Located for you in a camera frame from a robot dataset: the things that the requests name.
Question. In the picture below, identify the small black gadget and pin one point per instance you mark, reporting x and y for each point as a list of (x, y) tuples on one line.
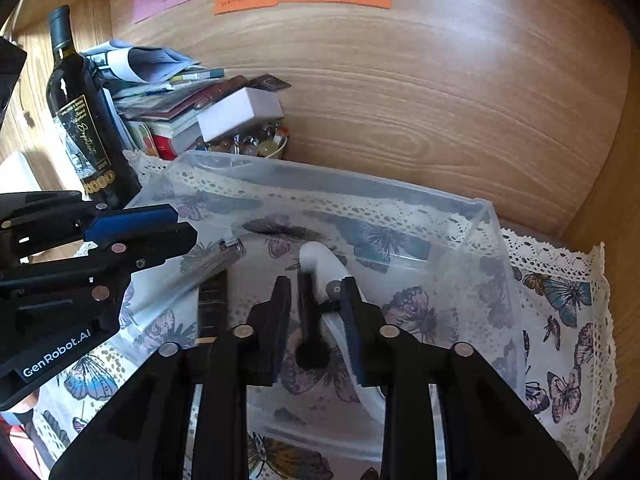
[(312, 353)]

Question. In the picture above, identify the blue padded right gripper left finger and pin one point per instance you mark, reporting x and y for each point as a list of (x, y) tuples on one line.
[(275, 330)]

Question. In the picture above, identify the dark wine bottle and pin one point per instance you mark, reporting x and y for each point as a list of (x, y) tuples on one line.
[(84, 122)]

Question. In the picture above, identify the white box on stack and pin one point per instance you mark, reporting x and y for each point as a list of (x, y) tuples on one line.
[(242, 109)]

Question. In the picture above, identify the clear plastic storage box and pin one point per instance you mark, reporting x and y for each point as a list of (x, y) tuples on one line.
[(433, 262)]

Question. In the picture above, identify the bowl of beads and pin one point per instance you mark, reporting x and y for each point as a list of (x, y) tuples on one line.
[(266, 141)]

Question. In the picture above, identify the silver metal cylinder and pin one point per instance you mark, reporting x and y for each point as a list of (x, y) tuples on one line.
[(207, 260)]

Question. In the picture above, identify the stack of books and papers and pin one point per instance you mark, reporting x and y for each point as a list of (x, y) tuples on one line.
[(157, 93)]

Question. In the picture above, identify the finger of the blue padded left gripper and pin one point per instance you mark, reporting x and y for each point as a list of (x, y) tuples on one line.
[(108, 224), (145, 248)]

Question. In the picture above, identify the person's left hand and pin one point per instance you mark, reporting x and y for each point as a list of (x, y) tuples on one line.
[(17, 426)]

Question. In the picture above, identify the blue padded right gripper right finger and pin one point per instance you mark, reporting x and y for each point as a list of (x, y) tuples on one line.
[(362, 321)]

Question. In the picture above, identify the butterfly print lace cloth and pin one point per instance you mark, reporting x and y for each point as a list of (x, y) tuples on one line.
[(567, 342)]

